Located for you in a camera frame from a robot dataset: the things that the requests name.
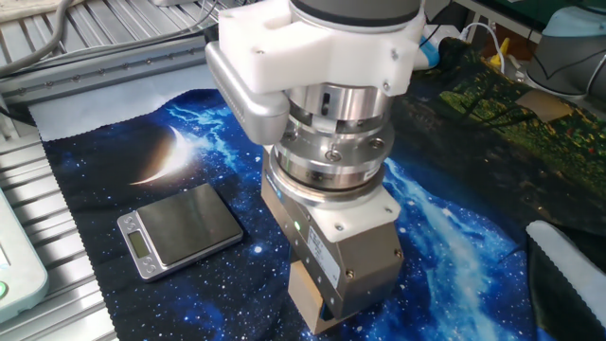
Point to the galaxy print cloth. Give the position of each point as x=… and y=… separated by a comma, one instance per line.
x=450, y=265

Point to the tan cardboard piece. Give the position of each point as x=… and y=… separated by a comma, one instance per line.
x=544, y=105

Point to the white plastic bracket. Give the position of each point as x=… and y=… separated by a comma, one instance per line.
x=308, y=52

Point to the silver digital scale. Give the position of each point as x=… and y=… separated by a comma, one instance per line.
x=189, y=222

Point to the desk with green top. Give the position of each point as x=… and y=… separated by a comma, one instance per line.
x=521, y=9

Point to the blue white lamp base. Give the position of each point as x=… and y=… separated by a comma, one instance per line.
x=430, y=57

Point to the grey metal gripper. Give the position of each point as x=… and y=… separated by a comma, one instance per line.
x=360, y=270

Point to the aluminium profile rail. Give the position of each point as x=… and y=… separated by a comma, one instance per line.
x=118, y=68

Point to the silver camera box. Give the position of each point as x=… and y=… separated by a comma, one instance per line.
x=255, y=113

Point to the wooden cube block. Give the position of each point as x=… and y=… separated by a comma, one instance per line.
x=305, y=293

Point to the white teach pendant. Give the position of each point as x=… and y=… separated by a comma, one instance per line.
x=21, y=274

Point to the small yellow tool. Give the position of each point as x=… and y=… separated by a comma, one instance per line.
x=496, y=60

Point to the white power adapter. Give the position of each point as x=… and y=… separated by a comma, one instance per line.
x=445, y=32

